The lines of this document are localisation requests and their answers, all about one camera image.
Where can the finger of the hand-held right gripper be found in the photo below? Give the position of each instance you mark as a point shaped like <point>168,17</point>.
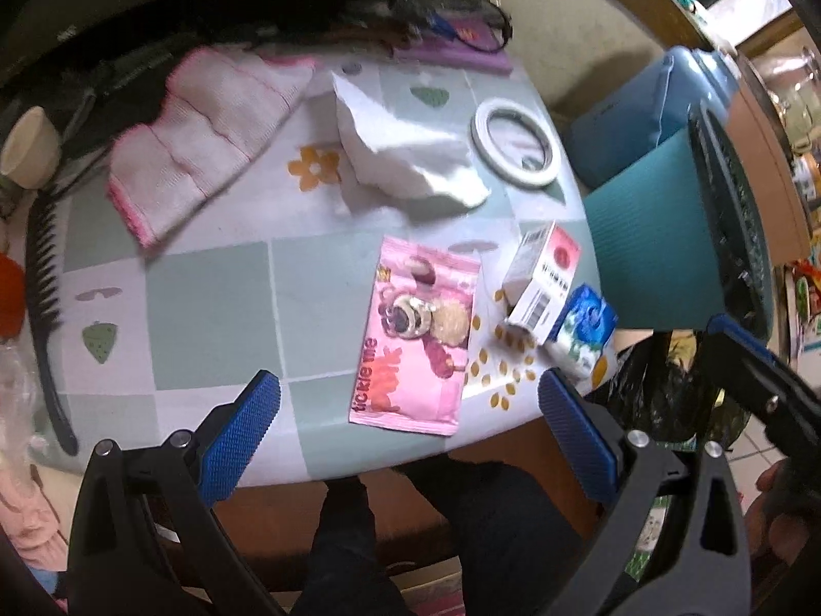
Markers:
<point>737,335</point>

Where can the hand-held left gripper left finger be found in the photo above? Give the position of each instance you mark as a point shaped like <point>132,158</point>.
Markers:
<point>242,433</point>

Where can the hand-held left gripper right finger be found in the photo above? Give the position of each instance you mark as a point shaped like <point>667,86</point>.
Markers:
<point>576,439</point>

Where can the teal trash bin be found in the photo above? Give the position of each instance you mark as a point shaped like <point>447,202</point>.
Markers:
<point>660,237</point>

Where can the person's right hand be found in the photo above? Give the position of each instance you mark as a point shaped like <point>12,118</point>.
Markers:
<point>784,529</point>

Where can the black plastic bag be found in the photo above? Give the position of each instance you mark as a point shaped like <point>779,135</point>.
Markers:
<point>660,391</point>

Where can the person's legs in dark trousers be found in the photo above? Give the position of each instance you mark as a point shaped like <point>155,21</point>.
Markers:
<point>513,526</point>

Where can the blue and white small carton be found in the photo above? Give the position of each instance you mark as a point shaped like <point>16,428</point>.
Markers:
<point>583,330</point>

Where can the checked patterned tablecloth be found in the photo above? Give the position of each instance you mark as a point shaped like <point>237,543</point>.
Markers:
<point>211,308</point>

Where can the white medicine box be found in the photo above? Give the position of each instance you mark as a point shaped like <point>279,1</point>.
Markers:
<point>542,276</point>

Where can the brown wooden board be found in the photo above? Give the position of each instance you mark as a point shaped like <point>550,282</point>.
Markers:
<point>766,160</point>

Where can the pink snack packet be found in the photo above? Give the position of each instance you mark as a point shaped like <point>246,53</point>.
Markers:
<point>417,333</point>

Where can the black comb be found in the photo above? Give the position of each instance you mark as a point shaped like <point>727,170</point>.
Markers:
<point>45,308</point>

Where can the pink fabric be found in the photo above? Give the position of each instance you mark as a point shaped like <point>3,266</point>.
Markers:
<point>25,526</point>

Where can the blue bag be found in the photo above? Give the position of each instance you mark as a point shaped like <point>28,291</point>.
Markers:
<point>632,119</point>

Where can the white tape roll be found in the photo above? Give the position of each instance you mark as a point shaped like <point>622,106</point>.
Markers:
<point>516,141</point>

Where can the pink and white cloth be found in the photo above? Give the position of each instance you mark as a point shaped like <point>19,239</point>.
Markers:
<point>205,135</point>

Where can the crumpled white tissue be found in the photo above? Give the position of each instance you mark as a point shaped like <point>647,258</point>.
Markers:
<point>401,141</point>

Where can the beige paper cup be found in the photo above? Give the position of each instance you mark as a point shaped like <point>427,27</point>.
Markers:
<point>29,147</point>

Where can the purple pouch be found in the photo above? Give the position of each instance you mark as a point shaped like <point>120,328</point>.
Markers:
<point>462,58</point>

